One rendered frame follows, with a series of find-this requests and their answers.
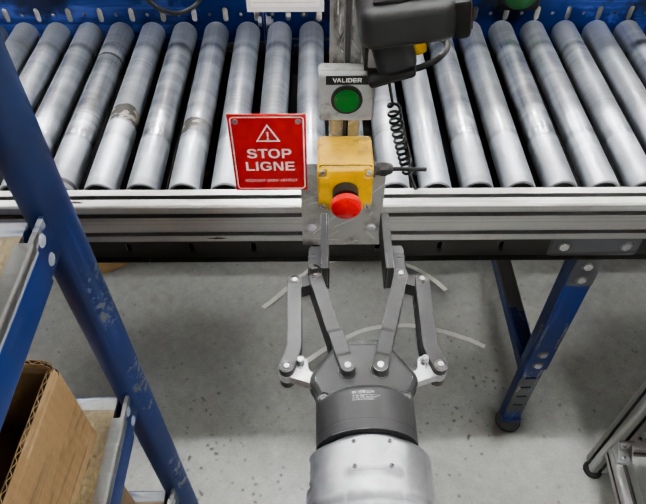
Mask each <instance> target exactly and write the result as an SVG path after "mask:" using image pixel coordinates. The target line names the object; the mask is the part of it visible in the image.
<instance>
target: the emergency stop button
mask: <svg viewBox="0 0 646 504"><path fill-rule="evenodd" d="M330 208H331V211H332V213H333V214H334V215H335V216H336V217H338V218H340V219H351V218H354V217H356V216H357V215H358V214H359V213H360V211H361V208H362V203H361V200H360V199H359V197H358V196H356V195H354V194H352V193H341V194H339V195H337V196H335V197H334V198H333V199H332V201H331V204H330Z"/></svg>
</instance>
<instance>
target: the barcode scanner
mask: <svg viewBox="0 0 646 504"><path fill-rule="evenodd" d="M355 3H356V15H357V25H358V34H359V38H360V41H361V43H362V45H363V46H364V47H366V48H368V49H371V51H372V54H373V58H374V61H375V65H376V68H377V70H378V71H367V78H368V85H369V86H370V87H371V88H377V87H380V86H384V85H387V84H391V83H395V82H398V81H402V80H405V79H409V78H413V77H414V76H416V72H417V70H416V68H415V66H416V63H417V56H416V55H420V54H423V53H425V52H426V51H427V44H426V43H429V42H437V41H444V40H447V39H450V38H451V37H454V38H455V39H463V38H467V37H469V36H470V34H471V29H473V11H474V3H473V0H356V2H355Z"/></svg>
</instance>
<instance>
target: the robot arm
mask: <svg viewBox="0 0 646 504"><path fill-rule="evenodd" d="M320 215H321V246H311V247H310V248H309V250H308V272H307V274H306V275H304V276H301V277H299V276H297V275H292V276H290V277H289V278H288V290H287V348H286V350H285V352H284V355H283V357H282V359H281V361H280V364H279V374H280V383H281V385H282V386H283V387H285V388H290V387H292V386H293V385H294V384H296V385H299V386H303V387H306V388H309V389H310V392H311V394H312V396H313V398H314V399H315V402H316V451H315V452H314V453H313V454H312V455H311V456H310V458H309V462H310V482H309V486H310V488H309V489H308V491H307V493H306V504H436V501H435V493H434V485H433V477H432V469H431V461H430V458H429V456H428V454H427V453H426V452H425V451H424V450H423V449H422V448H421V447H419V444H418V436H417V427H416V419H415V410H414V401H413V397H414V395H415V393H416V388H417V387H420V386H423V385H426V384H429V383H431V384H432V385H433V386H441V385H442V384H443V382H444V379H445V375H446V372H447V369H448V363H447V361H446V359H445V358H444V356H443V354H442V352H441V350H440V349H439V347H438V344H437V336H436V329H435V321H434V314H433V307H432V299H431V292H430V284H429V278H428V277H427V276H426V275H424V274H419V275H417V276H414V275H411V274H409V273H408V272H407V270H406V264H405V256H404V249H403V248H402V246H392V241H391V232H390V223H389V214H388V213H381V214H380V224H379V244H380V255H381V266H382V276H383V287H384V288H391V289H390V294H389V298H388V302H387V307H386V311H385V315H384V320H383V324H382V328H381V331H380V336H379V340H370V341H366V342H357V341H353V340H346V338H345V335H344V332H343V330H342V328H341V327H340V325H339V322H338V319H337V316H336V313H335V310H334V308H333V305H332V302H331V299H330V296H329V293H328V291H327V289H329V269H330V268H329V222H328V214H327V213H321V214H320ZM405 294H408V295H412V297H413V306H414V316H415V325H416V334H417V343H418V352H419V358H418V360H417V364H416V370H415V371H414V372H413V371H412V369H411V368H410V367H409V366H408V365H407V364H406V363H405V362H404V361H403V360H402V359H401V358H400V357H399V356H398V355H397V354H396V353H395V352H394V351H393V347H394V342H395V337H396V332H397V327H398V323H399V318H400V313H401V308H402V303H403V299H404V295H405ZM307 295H310V298H311V301H312V304H313V307H314V310H315V313H316V316H317V319H318V322H319V325H320V328H321V331H322V334H323V337H324V341H325V344H326V347H327V352H328V355H327V356H326V357H325V359H324V360H323V361H322V362H321V364H320V365H319V366H318V367H317V368H316V370H315V371H314V372H313V373H312V372H311V371H309V369H308V361H307V360H306V359H305V358H304V357H303V356H302V297H303V296H307Z"/></svg>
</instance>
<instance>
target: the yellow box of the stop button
mask: <svg viewBox="0 0 646 504"><path fill-rule="evenodd" d="M393 171H421V172H426V171H427V167H393V164H391V163H388V162H376V161H375V160H373V149H372V140H371V138H370V137H368V136H321V137H319V138H318V140H317V188H318V205H319V207H320V208H321V209H324V208H327V210H331V208H330V204H331V201H332V199H333V198H334V197H335V196H337V195H339V194H341V193H352V194H354V195H356V196H358V197H359V199H360V200H361V203H362V208H369V207H370V206H371V201H372V189H373V178H375V177H376V175H380V176H387V175H391V174H392V173H393ZM362 208H361V210H362Z"/></svg>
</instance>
